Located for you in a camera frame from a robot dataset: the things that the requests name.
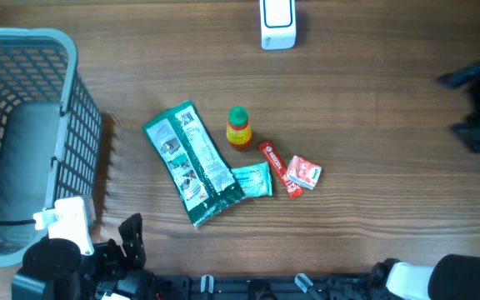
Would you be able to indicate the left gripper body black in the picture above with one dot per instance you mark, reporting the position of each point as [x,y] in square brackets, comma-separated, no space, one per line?
[105,265]

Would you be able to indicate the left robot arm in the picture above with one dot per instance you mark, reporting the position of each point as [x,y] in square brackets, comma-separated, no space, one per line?
[55,269]

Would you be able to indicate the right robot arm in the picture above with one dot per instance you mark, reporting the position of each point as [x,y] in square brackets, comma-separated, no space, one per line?
[454,276]

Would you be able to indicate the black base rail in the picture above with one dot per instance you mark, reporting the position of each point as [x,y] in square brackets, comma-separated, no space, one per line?
[353,286]

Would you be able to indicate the sriracha bottle green cap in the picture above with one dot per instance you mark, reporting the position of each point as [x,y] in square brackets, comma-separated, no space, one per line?
[239,133]

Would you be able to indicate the white barcode scanner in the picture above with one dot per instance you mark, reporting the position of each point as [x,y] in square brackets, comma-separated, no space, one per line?
[278,24]

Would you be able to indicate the red Nescafe stick sachet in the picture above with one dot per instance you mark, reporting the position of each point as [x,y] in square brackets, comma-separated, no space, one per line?
[293,189]

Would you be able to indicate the green 3M gloves package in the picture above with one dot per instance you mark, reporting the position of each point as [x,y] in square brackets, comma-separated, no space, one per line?
[202,177]

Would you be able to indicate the teal wet wipes pack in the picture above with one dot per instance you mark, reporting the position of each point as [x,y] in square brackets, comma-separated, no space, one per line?
[255,180]

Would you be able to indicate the red tissue packet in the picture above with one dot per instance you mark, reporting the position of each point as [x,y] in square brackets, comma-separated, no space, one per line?
[306,174]

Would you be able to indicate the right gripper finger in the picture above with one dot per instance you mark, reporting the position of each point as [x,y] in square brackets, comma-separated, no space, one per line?
[468,134]
[460,77]

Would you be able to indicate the grey plastic shopping basket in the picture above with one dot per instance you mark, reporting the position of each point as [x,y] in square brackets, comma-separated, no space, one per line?
[50,133]

